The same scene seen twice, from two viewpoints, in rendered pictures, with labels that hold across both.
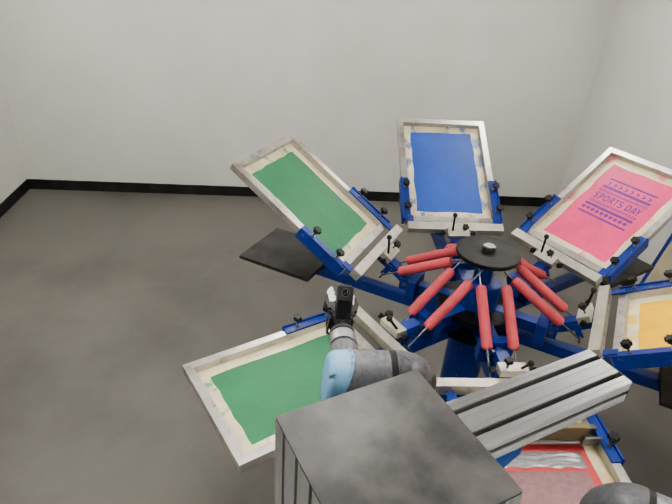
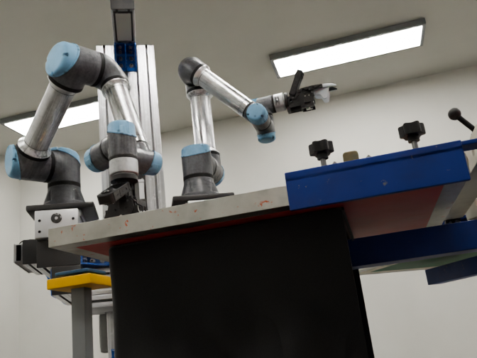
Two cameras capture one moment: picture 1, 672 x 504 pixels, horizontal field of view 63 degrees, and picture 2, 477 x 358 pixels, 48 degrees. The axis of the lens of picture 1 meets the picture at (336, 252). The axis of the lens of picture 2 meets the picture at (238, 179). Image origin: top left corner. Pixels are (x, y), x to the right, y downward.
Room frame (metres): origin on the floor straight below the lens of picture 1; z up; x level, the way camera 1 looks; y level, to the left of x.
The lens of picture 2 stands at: (1.58, -2.00, 0.73)
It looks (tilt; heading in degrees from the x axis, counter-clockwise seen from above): 17 degrees up; 108
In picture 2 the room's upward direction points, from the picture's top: 7 degrees counter-clockwise
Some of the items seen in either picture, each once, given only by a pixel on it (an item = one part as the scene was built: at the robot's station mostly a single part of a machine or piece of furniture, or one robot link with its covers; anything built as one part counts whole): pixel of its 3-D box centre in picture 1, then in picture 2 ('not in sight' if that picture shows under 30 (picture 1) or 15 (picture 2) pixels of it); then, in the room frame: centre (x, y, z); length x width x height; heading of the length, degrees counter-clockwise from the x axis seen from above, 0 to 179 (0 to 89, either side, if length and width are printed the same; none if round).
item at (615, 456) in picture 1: (597, 433); (373, 180); (1.53, -1.08, 0.98); 0.30 x 0.05 x 0.07; 5
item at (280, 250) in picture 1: (357, 279); not in sight; (2.61, -0.13, 0.91); 1.34 x 0.41 x 0.08; 65
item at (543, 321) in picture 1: (475, 305); not in sight; (2.32, -0.74, 0.99); 0.82 x 0.79 x 0.12; 5
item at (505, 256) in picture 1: (464, 351); not in sight; (2.32, -0.74, 0.67); 0.40 x 0.40 x 1.35
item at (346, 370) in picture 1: (350, 447); (202, 124); (0.84, -0.06, 1.63); 0.15 x 0.12 x 0.55; 95
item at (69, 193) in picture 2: not in sight; (64, 198); (0.42, -0.44, 1.31); 0.15 x 0.15 x 0.10
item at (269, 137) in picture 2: not in sight; (264, 127); (1.10, -0.06, 1.55); 0.11 x 0.08 x 0.11; 95
